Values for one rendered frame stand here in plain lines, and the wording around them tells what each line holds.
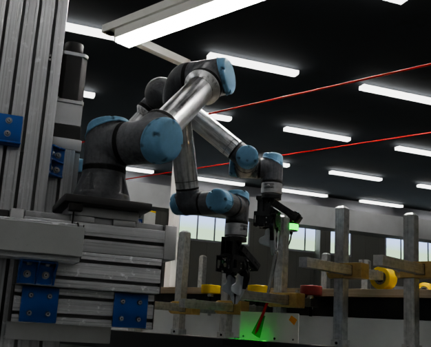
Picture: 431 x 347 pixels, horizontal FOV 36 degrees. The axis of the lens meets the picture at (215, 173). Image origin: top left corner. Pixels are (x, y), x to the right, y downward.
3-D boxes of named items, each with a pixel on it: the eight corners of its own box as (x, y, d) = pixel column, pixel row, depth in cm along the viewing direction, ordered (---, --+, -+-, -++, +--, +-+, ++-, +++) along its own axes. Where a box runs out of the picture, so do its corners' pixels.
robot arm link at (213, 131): (157, 60, 231) (267, 149, 225) (159, 72, 242) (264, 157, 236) (135, 85, 229) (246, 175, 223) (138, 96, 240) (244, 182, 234)
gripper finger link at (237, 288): (225, 303, 212) (227, 273, 214) (237, 304, 216) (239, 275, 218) (233, 303, 209) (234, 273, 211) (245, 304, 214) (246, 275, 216)
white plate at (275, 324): (297, 343, 227) (298, 313, 229) (238, 339, 244) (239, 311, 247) (298, 343, 228) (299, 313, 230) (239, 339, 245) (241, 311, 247)
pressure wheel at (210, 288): (219, 312, 274) (222, 284, 277) (200, 311, 274) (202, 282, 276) (217, 312, 282) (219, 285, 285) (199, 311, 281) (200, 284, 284)
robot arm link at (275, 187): (284, 186, 243) (278, 180, 236) (284, 198, 242) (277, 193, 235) (265, 186, 246) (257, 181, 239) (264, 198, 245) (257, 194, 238)
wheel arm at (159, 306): (136, 310, 247) (137, 298, 248) (130, 310, 249) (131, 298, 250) (215, 316, 278) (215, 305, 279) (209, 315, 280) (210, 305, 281)
